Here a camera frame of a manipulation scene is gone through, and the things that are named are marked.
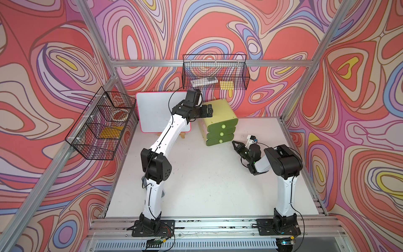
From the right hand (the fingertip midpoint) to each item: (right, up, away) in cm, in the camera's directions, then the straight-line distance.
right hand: (231, 144), depth 101 cm
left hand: (-16, +20, -14) cm, 30 cm away
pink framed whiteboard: (-51, +23, +1) cm, 56 cm away
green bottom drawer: (-7, +3, 0) cm, 8 cm away
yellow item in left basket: (-62, +8, -30) cm, 69 cm away
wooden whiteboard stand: (-33, +7, +6) cm, 34 cm away
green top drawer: (-7, +12, -11) cm, 18 cm away
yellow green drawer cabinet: (-7, +20, -8) cm, 23 cm away
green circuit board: (-42, -44, -30) cm, 68 cm away
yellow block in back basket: (-5, +36, -10) cm, 38 cm away
